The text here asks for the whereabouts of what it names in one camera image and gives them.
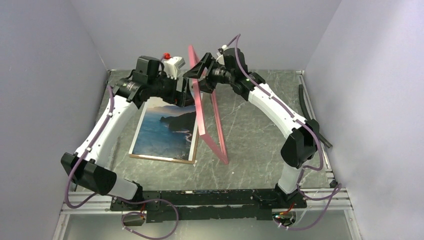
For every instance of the seascape photo print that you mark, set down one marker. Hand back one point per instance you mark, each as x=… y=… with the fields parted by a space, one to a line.
x=165 y=132

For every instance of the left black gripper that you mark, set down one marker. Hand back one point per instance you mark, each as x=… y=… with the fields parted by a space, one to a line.
x=184 y=98

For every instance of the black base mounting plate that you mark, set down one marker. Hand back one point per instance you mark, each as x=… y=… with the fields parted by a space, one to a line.
x=167 y=205

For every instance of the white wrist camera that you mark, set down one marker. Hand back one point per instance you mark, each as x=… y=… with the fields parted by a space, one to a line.
x=222 y=51
x=172 y=65

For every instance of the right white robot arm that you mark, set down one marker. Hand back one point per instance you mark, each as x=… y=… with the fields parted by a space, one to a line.
x=229 y=68

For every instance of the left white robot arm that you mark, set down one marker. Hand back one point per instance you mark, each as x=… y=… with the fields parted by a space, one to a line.
x=151 y=77

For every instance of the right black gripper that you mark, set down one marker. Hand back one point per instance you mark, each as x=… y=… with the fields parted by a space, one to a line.
x=206 y=84

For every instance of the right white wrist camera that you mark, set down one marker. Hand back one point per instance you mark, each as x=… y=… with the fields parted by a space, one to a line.
x=222 y=51

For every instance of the black foam tube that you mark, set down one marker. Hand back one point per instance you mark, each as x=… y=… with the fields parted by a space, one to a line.
x=306 y=114

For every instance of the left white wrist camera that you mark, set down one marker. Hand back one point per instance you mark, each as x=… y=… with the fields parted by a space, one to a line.
x=172 y=65

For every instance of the brown backing board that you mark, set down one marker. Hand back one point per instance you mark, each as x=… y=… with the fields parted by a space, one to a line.
x=162 y=159

